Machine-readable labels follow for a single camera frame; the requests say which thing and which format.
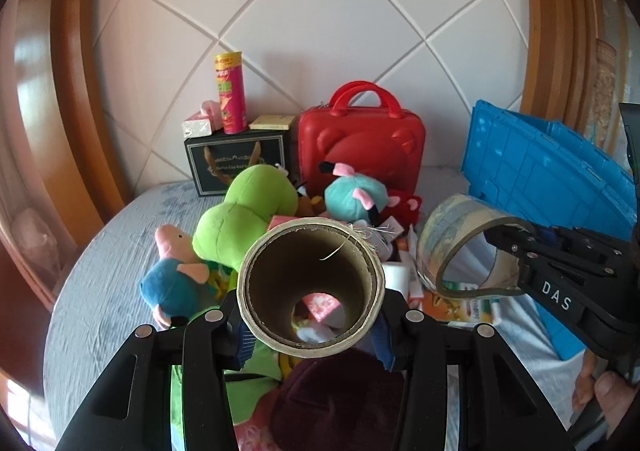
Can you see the maroon knit hat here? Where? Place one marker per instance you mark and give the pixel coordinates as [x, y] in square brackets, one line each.
[340, 406]

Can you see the pink yellow chips can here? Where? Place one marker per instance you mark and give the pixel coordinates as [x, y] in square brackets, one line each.
[231, 91]

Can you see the clear packing tape roll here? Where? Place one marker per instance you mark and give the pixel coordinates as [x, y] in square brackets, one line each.
[450, 221]

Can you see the light green cloth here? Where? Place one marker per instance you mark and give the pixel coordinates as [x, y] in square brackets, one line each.
[260, 361]

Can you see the flat yellow box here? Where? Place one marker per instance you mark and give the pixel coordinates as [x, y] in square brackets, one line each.
[270, 122]

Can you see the large green plush toy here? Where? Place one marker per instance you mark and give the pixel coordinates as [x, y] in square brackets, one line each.
[250, 196]

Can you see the pink flower tissue pack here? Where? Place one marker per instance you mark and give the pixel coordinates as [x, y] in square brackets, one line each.
[255, 436]

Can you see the wooden headboard frame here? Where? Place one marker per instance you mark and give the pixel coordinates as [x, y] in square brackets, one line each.
[75, 81]

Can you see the brown cardboard tape roll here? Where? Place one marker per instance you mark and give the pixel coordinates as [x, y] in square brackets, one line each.
[350, 281]

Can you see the red hard-shell suitcase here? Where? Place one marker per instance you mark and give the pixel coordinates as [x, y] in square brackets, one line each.
[365, 141]

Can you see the black gift box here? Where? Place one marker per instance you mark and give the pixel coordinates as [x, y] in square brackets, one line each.
[220, 161]

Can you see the small pink tissue box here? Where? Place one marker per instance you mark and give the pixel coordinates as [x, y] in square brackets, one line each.
[200, 123]

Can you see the person's right hand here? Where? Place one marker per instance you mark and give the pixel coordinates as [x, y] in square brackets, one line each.
[612, 401]

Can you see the orange green medicine box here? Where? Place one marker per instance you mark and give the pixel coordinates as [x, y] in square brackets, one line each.
[460, 306]

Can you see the blue plastic crate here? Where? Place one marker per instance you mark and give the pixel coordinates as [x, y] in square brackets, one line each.
[525, 156]

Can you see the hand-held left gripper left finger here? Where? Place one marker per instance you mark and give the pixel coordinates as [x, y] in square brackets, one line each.
[246, 341]

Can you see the pig plush blue body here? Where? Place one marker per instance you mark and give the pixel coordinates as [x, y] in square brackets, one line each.
[165, 286]

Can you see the brown plush toy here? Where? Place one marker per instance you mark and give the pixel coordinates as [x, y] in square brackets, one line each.
[307, 201]

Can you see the teal plush toy pink bow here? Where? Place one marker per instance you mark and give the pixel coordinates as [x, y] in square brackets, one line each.
[350, 196]

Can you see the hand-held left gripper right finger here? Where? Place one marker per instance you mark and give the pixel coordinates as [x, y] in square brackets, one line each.
[382, 346]

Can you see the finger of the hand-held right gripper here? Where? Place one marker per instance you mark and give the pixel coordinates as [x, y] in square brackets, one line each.
[515, 238]

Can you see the red plush toy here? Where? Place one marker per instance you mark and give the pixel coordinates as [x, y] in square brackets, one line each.
[402, 203]

